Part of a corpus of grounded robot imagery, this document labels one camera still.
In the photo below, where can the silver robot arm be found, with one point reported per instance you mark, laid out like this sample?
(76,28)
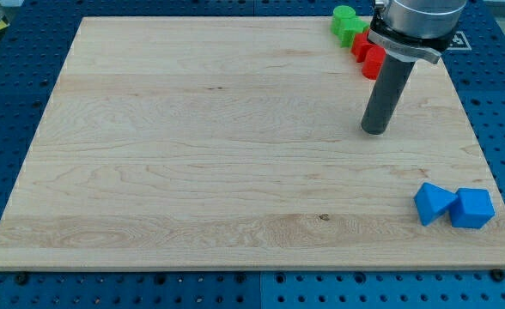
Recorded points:
(411,30)

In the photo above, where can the wooden board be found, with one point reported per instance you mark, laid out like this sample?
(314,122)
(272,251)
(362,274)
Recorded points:
(211,143)

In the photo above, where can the red star block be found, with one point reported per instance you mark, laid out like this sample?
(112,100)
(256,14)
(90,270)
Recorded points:
(360,46)

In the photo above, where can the red cylinder block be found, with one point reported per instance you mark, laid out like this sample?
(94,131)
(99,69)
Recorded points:
(373,61)

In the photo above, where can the green star block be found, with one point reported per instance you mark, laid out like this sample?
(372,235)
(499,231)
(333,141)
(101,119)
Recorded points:
(349,28)

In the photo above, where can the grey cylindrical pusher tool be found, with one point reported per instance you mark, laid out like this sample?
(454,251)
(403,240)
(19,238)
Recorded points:
(385,95)

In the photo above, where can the green cylinder block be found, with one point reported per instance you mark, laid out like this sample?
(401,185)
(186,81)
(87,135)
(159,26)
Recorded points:
(339,15)

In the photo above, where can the blue triangular block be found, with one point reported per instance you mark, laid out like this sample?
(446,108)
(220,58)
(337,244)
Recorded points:
(432,202)

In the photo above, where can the blue cube block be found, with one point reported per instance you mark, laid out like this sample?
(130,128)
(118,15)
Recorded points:
(472,209)

